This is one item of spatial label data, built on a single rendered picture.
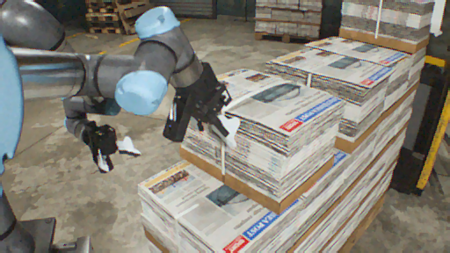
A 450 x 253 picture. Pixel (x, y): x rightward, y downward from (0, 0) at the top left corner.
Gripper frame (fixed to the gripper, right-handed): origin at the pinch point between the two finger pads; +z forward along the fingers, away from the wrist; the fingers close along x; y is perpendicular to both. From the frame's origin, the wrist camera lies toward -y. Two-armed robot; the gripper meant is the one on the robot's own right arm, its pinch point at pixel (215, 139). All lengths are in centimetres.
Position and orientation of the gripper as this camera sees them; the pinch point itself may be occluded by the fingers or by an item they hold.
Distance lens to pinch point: 80.1
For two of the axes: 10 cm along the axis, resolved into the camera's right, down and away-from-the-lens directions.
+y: 6.1, -7.3, 3.0
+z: 3.5, 5.9, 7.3
